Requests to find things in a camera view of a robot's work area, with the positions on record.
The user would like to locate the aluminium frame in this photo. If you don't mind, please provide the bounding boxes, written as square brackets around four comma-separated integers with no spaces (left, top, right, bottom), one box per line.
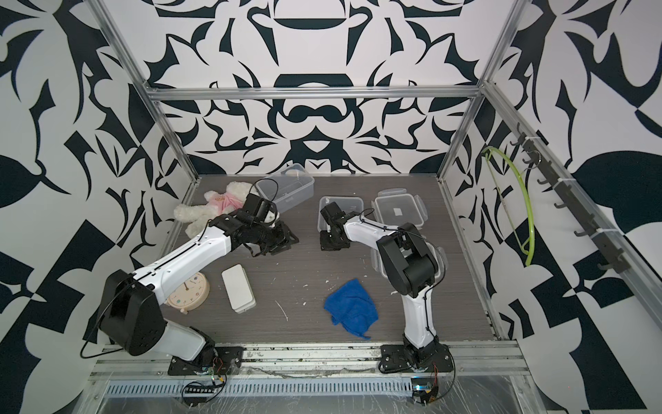
[84,0,662,414]

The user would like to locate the pink round alarm clock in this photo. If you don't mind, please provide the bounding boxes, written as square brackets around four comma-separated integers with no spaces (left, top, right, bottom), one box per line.
[165,272,210,314]

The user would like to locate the white teddy bear pink shirt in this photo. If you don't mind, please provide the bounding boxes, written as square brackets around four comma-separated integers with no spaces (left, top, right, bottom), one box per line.
[174,181,258,239]

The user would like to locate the white rectangular box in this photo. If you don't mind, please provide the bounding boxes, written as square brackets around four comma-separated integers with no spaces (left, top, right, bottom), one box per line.
[222,264,256,314]

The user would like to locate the clear lunch box lid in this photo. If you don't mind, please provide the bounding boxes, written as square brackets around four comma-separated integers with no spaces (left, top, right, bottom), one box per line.
[372,188,429,229]
[371,243,447,282]

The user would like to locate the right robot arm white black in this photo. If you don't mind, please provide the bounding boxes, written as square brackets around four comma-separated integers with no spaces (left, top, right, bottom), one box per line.
[321,203,446,363]

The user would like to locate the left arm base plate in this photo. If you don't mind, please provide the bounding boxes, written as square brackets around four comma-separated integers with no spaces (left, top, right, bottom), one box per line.
[167,346,245,376]

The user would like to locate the clear rectangular lunch box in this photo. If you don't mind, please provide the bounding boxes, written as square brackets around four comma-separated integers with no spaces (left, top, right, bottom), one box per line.
[317,196,365,231]
[255,164,315,213]

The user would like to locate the black wall hook rack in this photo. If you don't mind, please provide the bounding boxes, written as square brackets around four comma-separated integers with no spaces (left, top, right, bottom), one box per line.
[512,126,631,274]

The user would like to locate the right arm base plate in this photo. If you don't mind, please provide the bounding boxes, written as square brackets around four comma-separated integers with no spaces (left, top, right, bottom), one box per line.
[378,342,454,374]

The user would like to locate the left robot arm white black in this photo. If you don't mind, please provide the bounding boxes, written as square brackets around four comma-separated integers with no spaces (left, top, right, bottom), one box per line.
[96,194,299,367]

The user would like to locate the blue cleaning cloth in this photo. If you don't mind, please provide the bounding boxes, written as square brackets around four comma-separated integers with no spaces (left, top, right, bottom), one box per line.
[323,279,379,340]

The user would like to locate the green clothes hanger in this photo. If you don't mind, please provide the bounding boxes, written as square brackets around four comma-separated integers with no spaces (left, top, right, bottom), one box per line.
[481,146,536,267]

